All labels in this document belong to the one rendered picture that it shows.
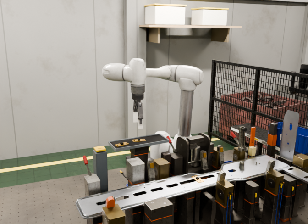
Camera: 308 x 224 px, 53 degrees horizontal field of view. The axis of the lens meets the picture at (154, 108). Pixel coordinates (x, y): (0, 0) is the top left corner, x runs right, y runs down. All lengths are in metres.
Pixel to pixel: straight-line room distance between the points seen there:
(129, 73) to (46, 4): 2.93
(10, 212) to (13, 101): 2.65
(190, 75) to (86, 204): 1.18
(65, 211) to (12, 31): 2.99
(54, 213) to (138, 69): 1.08
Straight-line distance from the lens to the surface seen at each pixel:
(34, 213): 2.25
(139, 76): 1.86
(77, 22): 4.70
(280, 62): 6.56
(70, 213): 2.19
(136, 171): 1.82
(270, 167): 2.01
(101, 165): 1.93
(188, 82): 2.32
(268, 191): 2.05
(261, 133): 2.73
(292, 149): 2.32
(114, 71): 1.92
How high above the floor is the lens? 1.87
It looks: 15 degrees down
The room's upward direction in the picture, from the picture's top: 1 degrees clockwise
